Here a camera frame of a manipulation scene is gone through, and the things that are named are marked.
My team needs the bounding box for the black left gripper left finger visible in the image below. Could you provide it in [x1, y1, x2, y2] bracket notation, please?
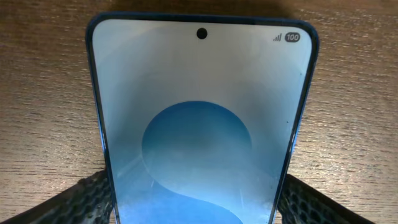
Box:
[1, 170, 113, 224]

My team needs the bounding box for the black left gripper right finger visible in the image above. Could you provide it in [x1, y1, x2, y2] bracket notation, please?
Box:
[277, 174, 374, 224]

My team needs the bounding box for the blue Galaxy smartphone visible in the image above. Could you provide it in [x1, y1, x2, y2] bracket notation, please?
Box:
[85, 12, 319, 224]

